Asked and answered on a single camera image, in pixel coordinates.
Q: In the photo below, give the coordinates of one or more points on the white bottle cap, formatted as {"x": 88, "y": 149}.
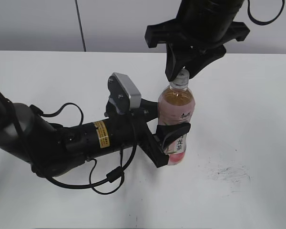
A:
{"x": 182, "y": 79}

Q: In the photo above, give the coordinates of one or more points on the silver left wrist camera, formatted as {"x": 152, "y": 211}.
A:
{"x": 124, "y": 95}

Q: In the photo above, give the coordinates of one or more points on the peach oolong tea bottle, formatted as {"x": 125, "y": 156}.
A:
{"x": 175, "y": 106}

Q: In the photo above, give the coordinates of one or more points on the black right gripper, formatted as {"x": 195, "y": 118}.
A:
{"x": 198, "y": 23}

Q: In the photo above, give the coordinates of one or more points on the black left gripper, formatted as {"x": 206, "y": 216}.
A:
{"x": 122, "y": 131}

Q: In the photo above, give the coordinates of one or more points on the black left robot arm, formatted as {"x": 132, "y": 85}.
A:
{"x": 53, "y": 150}

